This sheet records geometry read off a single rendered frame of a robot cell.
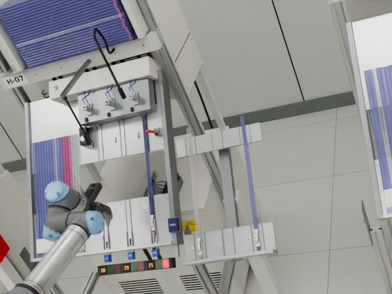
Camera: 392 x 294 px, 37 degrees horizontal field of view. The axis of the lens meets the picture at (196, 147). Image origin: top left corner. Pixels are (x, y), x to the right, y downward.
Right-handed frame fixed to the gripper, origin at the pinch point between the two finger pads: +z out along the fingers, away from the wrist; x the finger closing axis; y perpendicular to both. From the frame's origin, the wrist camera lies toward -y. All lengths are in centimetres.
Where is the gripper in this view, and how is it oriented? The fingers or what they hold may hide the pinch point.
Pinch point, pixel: (109, 216)
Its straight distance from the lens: 230.6
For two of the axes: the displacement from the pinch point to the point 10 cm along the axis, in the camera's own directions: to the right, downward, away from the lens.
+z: 4.1, 4.0, 8.2
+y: -0.1, 9.0, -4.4
